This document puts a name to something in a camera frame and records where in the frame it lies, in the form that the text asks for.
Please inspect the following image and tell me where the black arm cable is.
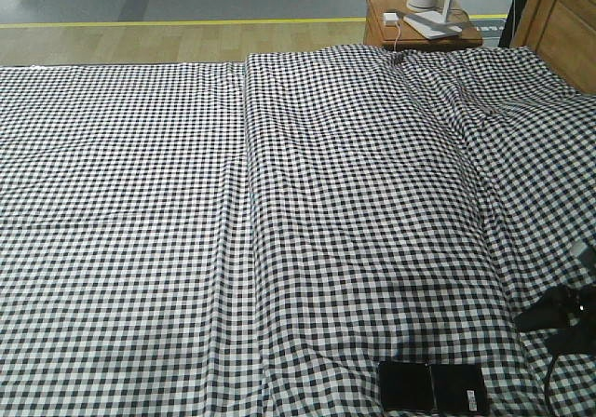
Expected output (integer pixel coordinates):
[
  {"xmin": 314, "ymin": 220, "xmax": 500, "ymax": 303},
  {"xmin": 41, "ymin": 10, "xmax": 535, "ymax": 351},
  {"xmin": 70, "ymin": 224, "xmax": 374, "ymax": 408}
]
[{"xmin": 543, "ymin": 349, "xmax": 567, "ymax": 417}]

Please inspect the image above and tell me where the black folding phone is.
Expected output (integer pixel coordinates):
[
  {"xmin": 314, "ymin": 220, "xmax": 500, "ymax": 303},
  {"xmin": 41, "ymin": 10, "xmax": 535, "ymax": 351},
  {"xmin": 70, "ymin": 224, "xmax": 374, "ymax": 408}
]
[{"xmin": 378, "ymin": 361, "xmax": 490, "ymax": 416}]

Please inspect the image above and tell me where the checkered quilt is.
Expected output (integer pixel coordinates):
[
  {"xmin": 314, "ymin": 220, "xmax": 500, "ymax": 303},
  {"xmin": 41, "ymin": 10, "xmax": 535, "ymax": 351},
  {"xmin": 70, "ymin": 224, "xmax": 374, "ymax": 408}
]
[{"xmin": 244, "ymin": 46, "xmax": 595, "ymax": 416}]

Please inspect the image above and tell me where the white adapter cable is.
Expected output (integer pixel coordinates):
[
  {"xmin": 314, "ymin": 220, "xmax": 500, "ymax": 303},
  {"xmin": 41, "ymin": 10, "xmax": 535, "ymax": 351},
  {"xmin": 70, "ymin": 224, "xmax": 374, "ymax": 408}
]
[{"xmin": 392, "ymin": 21, "xmax": 406, "ymax": 67}]

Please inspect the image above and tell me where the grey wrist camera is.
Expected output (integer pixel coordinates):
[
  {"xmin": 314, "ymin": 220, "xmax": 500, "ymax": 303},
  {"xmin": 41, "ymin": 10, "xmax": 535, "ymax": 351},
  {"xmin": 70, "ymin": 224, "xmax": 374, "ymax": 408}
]
[{"xmin": 570, "ymin": 241, "xmax": 596, "ymax": 269}]

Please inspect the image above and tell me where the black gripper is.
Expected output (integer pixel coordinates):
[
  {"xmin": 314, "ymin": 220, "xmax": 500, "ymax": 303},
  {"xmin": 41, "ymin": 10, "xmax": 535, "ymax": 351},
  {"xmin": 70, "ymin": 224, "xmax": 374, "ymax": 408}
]
[{"xmin": 514, "ymin": 285, "xmax": 595, "ymax": 353}]

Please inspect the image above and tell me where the checkered bed sheet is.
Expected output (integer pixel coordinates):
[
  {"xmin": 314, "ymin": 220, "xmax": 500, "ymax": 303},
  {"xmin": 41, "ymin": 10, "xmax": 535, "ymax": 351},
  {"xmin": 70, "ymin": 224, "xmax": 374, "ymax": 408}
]
[{"xmin": 1, "ymin": 62, "xmax": 262, "ymax": 416}]

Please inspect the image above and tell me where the wooden headboard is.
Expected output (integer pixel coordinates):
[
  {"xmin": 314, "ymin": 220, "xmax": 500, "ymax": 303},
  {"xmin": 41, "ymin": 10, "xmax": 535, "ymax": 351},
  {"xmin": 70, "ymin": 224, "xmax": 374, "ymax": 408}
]
[{"xmin": 511, "ymin": 0, "xmax": 595, "ymax": 94}]

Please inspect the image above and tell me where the wooden nightstand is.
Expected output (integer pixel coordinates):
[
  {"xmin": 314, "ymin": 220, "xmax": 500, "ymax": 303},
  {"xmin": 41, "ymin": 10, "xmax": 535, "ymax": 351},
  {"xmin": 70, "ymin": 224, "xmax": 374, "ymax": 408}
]
[{"xmin": 362, "ymin": 0, "xmax": 483, "ymax": 51}]

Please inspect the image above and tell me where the white power adapter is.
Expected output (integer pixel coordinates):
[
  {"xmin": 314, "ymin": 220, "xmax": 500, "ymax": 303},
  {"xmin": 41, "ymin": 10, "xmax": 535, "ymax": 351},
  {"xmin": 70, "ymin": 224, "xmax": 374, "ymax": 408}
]
[{"xmin": 382, "ymin": 12, "xmax": 400, "ymax": 27}]

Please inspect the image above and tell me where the white desk lamp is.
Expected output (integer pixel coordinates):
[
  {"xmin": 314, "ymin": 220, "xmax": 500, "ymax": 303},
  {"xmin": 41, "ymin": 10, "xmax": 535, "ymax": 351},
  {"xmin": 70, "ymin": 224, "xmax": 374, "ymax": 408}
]
[{"xmin": 403, "ymin": 0, "xmax": 470, "ymax": 40}]

